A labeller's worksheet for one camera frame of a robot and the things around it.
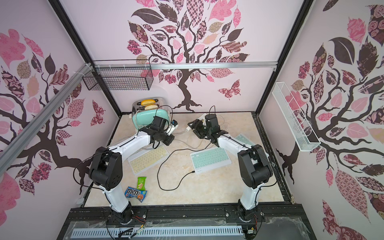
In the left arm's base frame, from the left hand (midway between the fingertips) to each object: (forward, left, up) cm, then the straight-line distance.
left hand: (170, 139), depth 93 cm
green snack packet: (-24, +15, -8) cm, 30 cm away
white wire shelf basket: (-1, -69, +22) cm, 72 cm away
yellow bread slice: (+26, +18, +9) cm, 33 cm away
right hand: (+3, -12, +8) cm, 15 cm away
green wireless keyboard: (-10, -23, -10) cm, 27 cm away
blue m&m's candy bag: (-30, +18, -7) cm, 36 cm away
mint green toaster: (+12, +19, +8) cm, 24 cm away
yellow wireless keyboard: (-9, +17, -9) cm, 22 cm away
